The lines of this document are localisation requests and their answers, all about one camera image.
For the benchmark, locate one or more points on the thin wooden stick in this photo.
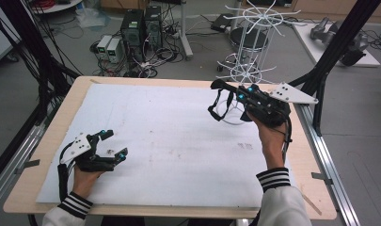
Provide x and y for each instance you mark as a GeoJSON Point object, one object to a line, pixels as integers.
{"type": "Point", "coordinates": [312, 204]}

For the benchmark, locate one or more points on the white foam mat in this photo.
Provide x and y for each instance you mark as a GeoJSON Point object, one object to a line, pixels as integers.
{"type": "Point", "coordinates": [166, 144]}

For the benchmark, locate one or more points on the grey robot part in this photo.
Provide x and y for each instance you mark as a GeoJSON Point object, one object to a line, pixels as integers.
{"type": "Point", "coordinates": [354, 47]}

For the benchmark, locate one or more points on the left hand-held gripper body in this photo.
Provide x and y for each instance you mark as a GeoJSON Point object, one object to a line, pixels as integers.
{"type": "Point", "coordinates": [91, 161]}

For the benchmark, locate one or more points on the person's right hand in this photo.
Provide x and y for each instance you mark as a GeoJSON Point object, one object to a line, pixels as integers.
{"type": "Point", "coordinates": [271, 141]}

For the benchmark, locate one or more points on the aluminium frame rail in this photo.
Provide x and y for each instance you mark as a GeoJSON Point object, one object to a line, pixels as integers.
{"type": "Point", "coordinates": [19, 157]}
{"type": "Point", "coordinates": [323, 157]}

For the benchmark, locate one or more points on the grey equipment case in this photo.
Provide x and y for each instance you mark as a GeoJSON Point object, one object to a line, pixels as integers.
{"type": "Point", "coordinates": [0, 40]}

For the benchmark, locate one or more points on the grey metal clip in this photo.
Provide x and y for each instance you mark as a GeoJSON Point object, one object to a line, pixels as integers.
{"type": "Point", "coordinates": [27, 165]}
{"type": "Point", "coordinates": [321, 178]}

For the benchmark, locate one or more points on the grey metal stand leg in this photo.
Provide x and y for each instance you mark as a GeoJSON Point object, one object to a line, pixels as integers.
{"type": "Point", "coordinates": [185, 31]}

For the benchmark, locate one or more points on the black bow tie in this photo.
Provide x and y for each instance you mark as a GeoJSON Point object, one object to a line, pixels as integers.
{"type": "Point", "coordinates": [224, 86]}

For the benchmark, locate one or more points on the person's left hand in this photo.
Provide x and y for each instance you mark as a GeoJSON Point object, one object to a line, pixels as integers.
{"type": "Point", "coordinates": [84, 182]}

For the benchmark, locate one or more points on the black flat box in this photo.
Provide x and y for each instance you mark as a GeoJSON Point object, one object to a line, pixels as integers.
{"type": "Point", "coordinates": [219, 22]}

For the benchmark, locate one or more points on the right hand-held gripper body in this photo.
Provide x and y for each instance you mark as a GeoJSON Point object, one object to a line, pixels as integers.
{"type": "Point", "coordinates": [269, 105]}

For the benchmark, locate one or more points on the white power supply unit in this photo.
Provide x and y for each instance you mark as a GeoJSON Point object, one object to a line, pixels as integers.
{"type": "Point", "coordinates": [113, 50]}
{"type": "Point", "coordinates": [103, 44]}

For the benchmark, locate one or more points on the round white table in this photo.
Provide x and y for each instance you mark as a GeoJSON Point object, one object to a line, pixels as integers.
{"type": "Point", "coordinates": [58, 6]}

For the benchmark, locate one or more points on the clear plastic bag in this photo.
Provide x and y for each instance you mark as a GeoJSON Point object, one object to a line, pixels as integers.
{"type": "Point", "coordinates": [92, 19]}

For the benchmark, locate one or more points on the light wooden table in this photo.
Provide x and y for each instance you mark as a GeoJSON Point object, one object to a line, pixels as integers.
{"type": "Point", "coordinates": [31, 175]}

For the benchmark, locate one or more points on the white flat board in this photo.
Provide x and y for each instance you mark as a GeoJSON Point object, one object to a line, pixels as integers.
{"type": "Point", "coordinates": [313, 50]}

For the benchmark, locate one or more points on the black computer tower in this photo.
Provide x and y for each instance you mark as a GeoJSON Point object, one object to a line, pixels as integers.
{"type": "Point", "coordinates": [132, 34]}
{"type": "Point", "coordinates": [153, 26]}

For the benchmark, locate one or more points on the black round stool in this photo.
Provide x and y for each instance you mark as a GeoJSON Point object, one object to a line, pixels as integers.
{"type": "Point", "coordinates": [241, 39]}

